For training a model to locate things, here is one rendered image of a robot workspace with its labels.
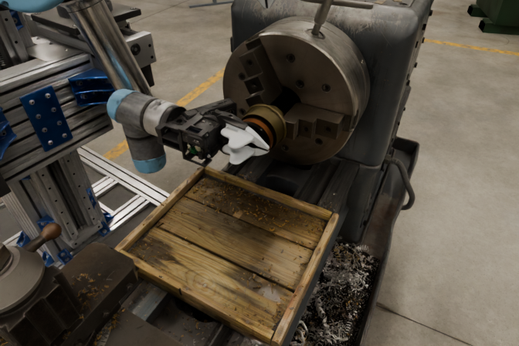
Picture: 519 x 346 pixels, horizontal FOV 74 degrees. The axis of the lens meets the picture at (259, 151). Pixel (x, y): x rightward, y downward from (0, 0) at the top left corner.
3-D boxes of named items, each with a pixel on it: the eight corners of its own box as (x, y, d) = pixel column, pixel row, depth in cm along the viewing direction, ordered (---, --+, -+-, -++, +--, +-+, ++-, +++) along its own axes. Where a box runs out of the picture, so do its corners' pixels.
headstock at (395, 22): (300, 57, 150) (307, -45, 126) (415, 80, 133) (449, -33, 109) (226, 123, 109) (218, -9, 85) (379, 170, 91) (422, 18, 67)
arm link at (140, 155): (168, 146, 89) (161, 109, 83) (167, 174, 81) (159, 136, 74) (137, 150, 88) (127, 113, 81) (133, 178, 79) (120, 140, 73)
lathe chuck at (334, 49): (231, 109, 96) (257, -5, 74) (333, 165, 89) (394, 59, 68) (212, 125, 89) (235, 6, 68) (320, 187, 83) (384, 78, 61)
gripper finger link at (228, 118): (244, 144, 64) (206, 131, 67) (249, 139, 65) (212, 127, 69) (243, 123, 61) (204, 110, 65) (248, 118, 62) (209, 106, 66)
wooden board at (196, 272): (203, 174, 90) (201, 163, 87) (337, 226, 76) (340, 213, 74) (115, 263, 69) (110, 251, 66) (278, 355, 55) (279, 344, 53)
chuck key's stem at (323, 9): (313, 44, 71) (334, -13, 63) (317, 49, 69) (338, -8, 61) (303, 43, 70) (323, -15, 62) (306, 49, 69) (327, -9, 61)
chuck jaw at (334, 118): (302, 93, 75) (356, 106, 70) (300, 113, 78) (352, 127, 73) (280, 117, 67) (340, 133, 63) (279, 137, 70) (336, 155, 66)
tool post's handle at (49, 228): (56, 227, 43) (51, 216, 42) (67, 233, 42) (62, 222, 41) (23, 254, 40) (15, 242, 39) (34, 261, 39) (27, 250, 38)
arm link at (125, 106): (136, 113, 81) (127, 80, 76) (172, 126, 77) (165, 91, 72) (110, 130, 76) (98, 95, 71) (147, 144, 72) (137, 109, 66)
